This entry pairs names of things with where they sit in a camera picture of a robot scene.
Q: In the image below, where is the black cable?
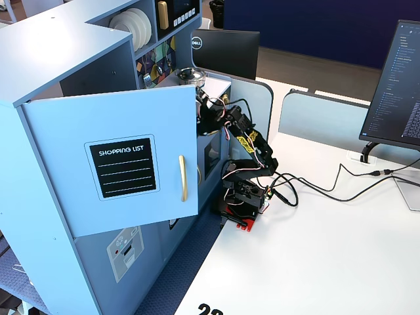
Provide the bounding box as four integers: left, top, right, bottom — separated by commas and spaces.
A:
272, 163, 420, 208
274, 173, 420, 201

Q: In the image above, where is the black trash bin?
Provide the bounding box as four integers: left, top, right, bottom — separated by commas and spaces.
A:
209, 0, 226, 30

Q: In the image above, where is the black Dell monitor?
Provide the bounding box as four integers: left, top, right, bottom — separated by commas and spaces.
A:
190, 28, 261, 81

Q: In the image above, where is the red arm base clamp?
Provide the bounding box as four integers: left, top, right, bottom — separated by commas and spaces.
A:
209, 196, 270, 233

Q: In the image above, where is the gray monitor stand plate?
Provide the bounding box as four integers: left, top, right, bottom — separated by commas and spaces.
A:
392, 177, 420, 211

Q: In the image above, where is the light blue cabinet door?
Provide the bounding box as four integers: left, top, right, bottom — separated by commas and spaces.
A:
20, 84, 200, 238

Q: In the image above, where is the gold curved door handle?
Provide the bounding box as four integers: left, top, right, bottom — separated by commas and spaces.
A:
178, 154, 188, 202

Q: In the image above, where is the black toy microwave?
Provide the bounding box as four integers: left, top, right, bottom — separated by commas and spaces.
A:
154, 0, 201, 42

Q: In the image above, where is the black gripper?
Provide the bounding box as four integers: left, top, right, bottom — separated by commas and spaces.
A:
196, 98, 227, 136

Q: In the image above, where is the steel pot with lid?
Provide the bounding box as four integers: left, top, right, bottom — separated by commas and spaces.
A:
175, 67, 207, 87

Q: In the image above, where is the blue toy kitchen unit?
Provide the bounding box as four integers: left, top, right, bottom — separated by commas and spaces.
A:
0, 0, 234, 315

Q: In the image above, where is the gray desk divider panel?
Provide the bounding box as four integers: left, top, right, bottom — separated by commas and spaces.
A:
229, 75, 274, 142
278, 89, 371, 145

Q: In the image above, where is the monitor showing code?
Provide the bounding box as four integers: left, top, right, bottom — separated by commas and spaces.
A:
359, 19, 420, 148

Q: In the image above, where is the white toy plate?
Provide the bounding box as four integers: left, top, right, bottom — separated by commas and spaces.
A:
131, 7, 154, 42
123, 9, 150, 47
109, 12, 145, 53

